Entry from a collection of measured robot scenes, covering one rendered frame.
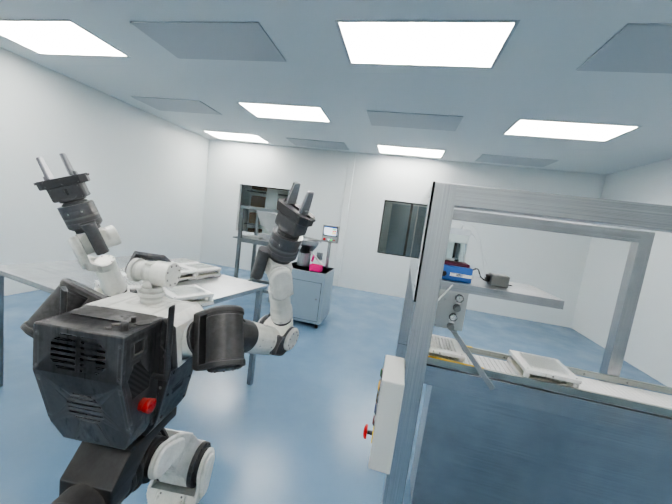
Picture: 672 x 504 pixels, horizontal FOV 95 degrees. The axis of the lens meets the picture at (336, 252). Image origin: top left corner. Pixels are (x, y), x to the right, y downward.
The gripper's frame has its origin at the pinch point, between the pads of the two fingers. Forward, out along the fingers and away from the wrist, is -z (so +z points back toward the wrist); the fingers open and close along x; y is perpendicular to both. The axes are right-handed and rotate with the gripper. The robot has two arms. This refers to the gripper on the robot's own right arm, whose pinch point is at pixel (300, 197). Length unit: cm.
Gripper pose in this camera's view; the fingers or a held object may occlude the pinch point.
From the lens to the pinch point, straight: 83.0
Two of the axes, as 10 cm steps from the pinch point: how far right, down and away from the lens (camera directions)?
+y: 6.1, -1.4, 7.8
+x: -7.1, -5.4, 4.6
